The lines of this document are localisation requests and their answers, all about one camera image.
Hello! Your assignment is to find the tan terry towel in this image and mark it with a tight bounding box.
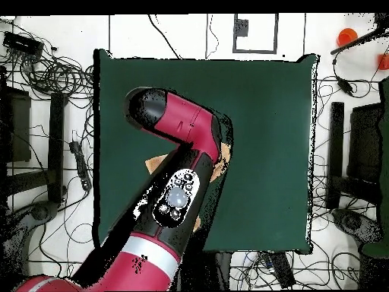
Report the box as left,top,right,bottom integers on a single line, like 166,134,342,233
144,141,232,233

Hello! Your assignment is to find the dark flat panel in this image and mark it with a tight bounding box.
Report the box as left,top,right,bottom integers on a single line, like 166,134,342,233
347,103,384,183
0,86,32,163

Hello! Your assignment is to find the dark green table cloth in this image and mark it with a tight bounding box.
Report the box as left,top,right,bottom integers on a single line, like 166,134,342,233
93,48,320,257

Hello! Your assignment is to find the black power strip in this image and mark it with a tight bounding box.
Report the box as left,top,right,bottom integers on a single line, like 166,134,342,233
270,251,296,289
68,141,93,192

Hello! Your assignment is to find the black stand bar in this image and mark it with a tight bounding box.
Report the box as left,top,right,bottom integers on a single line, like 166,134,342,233
47,92,68,204
326,101,345,209

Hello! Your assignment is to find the black power adapter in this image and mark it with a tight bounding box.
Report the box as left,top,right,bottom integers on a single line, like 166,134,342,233
335,75,355,97

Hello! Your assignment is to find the hanging green cloth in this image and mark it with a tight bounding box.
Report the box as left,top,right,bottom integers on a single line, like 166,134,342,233
361,80,389,259

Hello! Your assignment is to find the orange cup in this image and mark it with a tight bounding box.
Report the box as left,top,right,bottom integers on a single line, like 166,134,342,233
336,27,359,48

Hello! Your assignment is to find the black rod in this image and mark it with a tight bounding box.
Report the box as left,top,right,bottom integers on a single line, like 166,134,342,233
330,27,389,56

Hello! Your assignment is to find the black electronics box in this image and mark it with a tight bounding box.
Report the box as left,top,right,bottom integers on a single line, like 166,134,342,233
2,31,45,57

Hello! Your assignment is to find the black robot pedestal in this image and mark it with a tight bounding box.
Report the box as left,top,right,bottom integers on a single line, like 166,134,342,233
179,251,232,291

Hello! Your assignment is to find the grey square floor frame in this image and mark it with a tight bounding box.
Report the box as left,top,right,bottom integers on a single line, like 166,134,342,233
232,13,279,55

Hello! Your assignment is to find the tangled black cable bundle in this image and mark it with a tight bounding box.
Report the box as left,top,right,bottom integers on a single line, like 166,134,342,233
17,54,95,101

